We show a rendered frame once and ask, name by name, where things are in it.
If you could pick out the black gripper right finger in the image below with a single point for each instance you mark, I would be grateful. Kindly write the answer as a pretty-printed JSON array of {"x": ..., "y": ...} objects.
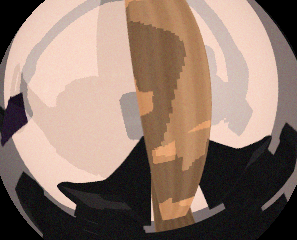
[{"x": 224, "y": 167}]

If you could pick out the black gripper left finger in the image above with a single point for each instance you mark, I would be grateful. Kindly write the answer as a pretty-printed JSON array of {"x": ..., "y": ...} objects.
[{"x": 128, "y": 189}]

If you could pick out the brown wooden plank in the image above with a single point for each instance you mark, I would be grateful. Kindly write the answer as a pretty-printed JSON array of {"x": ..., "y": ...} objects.
[{"x": 173, "y": 90}]

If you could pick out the wooden post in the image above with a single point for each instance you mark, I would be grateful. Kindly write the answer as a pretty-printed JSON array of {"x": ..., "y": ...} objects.
[{"x": 167, "y": 225}]

